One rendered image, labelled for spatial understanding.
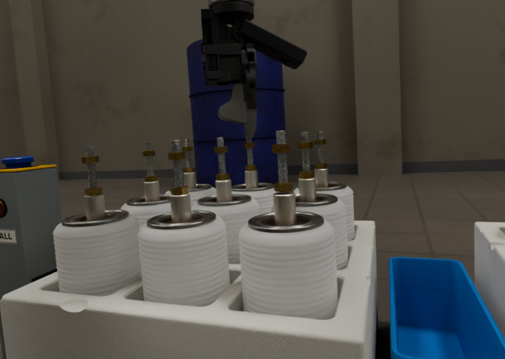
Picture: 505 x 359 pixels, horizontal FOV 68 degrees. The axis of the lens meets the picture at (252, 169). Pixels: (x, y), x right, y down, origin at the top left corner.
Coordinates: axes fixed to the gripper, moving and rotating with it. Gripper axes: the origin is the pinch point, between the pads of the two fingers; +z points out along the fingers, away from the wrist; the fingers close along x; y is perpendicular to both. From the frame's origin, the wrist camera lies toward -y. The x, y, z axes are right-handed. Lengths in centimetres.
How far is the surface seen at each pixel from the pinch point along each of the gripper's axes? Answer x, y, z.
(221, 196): 11.6, 6.4, 8.5
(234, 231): 15.3, 5.1, 12.7
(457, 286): 9.7, -29.9, 26.3
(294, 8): -230, -69, -95
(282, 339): 33.9, 3.0, 17.2
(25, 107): -354, 188, -43
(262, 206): 4.6, -0.3, 11.7
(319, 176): 6.2, -9.2, 7.6
